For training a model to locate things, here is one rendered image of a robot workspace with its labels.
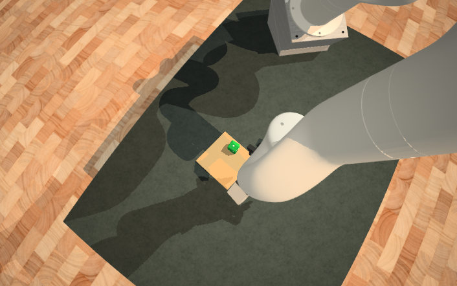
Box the orange flat mat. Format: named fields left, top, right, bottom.
left=196, top=132, right=250, bottom=190

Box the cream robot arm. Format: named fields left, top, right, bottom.
left=227, top=0, right=457, bottom=205

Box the green die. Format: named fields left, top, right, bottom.
left=228, top=140, right=240, bottom=154

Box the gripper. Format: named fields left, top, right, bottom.
left=247, top=144, right=257, bottom=156

